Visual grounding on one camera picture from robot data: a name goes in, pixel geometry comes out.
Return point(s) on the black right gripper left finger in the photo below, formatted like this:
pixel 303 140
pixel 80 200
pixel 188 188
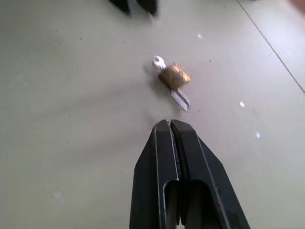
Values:
pixel 152 167

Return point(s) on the brass padlock with silver shackle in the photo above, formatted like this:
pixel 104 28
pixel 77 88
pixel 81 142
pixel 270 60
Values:
pixel 173 76

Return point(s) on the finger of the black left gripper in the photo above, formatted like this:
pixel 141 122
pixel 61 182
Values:
pixel 120 5
pixel 149 5

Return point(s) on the small white tape scrap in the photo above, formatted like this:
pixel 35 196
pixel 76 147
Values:
pixel 242 104
pixel 258 135

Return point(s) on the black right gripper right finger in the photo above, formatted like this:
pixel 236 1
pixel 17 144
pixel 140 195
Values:
pixel 205 181

